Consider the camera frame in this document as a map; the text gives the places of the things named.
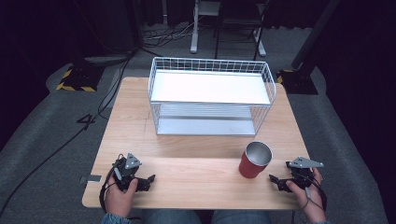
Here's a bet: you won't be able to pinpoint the person's left hand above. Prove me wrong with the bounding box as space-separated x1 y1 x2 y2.
104 176 139 218

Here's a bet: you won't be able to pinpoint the black metal chair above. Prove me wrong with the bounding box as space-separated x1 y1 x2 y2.
213 0 271 62

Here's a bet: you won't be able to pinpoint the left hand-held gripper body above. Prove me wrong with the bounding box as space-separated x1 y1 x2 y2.
111 151 143 191

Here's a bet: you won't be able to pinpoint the long black floor cable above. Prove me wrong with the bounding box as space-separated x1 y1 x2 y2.
0 50 135 216

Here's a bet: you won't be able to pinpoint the white metal stand frame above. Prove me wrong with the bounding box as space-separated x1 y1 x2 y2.
190 0 268 58

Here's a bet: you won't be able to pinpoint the red metal cup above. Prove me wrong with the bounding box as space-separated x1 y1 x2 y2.
238 141 274 179

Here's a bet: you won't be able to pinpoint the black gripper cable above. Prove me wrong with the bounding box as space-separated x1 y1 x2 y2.
98 161 123 214
300 174 329 213

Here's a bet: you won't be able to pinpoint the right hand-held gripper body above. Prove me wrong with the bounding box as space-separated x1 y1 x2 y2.
285 156 325 191

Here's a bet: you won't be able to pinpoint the white wire shelf rack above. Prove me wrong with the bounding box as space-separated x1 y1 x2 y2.
148 56 277 137

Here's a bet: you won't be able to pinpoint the person's right hand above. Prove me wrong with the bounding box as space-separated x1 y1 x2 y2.
285 167 328 224

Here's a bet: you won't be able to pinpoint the bundle of floor cables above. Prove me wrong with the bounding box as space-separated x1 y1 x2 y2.
141 18 200 49

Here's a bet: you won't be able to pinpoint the black yellow striped stand base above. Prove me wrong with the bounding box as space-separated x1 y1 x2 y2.
55 63 106 93
276 67 319 95

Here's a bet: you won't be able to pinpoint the black slanted stand pole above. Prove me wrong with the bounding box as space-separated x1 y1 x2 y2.
290 0 342 71

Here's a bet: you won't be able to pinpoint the person's legs in jeans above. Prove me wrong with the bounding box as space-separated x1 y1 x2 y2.
140 209 273 224

